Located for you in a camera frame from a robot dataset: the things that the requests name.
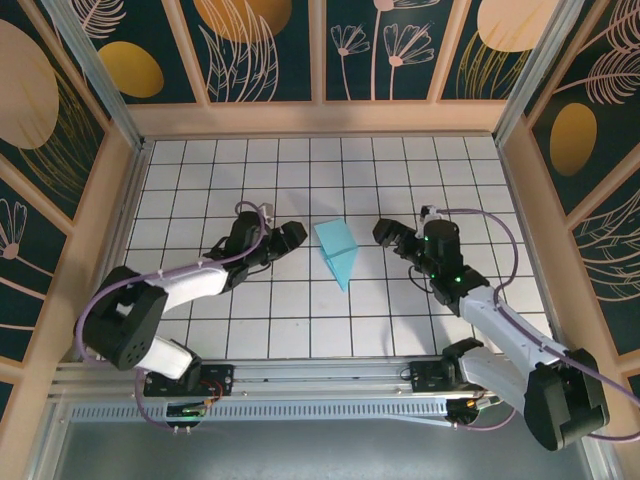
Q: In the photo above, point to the light blue cloth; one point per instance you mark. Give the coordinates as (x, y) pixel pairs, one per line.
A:
(335, 240)

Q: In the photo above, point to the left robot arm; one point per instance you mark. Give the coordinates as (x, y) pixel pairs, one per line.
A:
(120, 330)

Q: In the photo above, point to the grey metal sheet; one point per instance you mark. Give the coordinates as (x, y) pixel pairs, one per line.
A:
(320, 450)

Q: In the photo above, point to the small circuit board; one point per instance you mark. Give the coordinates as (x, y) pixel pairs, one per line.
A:
(185, 411)
(475, 404)

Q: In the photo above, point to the framed leaf picture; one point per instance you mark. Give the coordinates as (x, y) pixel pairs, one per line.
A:
(240, 20)

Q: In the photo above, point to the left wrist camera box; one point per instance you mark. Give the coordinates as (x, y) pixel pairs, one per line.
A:
(248, 231)

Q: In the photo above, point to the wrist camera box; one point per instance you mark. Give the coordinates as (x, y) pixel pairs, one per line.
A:
(248, 231)
(442, 240)

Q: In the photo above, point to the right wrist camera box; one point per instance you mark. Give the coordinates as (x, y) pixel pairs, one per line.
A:
(442, 240)

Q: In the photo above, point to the aluminium front rail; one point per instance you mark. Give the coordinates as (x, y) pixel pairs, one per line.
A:
(320, 372)

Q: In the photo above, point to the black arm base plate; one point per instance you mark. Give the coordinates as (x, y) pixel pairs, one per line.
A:
(425, 377)
(220, 380)

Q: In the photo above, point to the pink flowers wall panel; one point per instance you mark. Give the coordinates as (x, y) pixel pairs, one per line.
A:
(415, 80)

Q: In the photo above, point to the fern leaf wall panel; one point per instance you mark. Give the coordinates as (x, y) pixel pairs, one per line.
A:
(575, 140)

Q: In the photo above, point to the leaf outline wall panel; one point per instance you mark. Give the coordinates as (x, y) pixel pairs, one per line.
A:
(615, 260)

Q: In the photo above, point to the aluminium frame post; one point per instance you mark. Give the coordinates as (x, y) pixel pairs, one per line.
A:
(537, 65)
(105, 85)

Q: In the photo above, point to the yellow oval wall panel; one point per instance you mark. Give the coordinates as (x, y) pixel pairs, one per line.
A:
(130, 70)

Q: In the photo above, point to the small pale disc wall panel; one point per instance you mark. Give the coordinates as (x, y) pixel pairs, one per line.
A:
(510, 25)

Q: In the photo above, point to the single flower wall panel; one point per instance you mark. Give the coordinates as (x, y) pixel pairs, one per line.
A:
(25, 280)

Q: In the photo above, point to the large pale disc wall panel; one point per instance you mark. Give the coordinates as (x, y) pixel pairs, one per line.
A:
(25, 90)

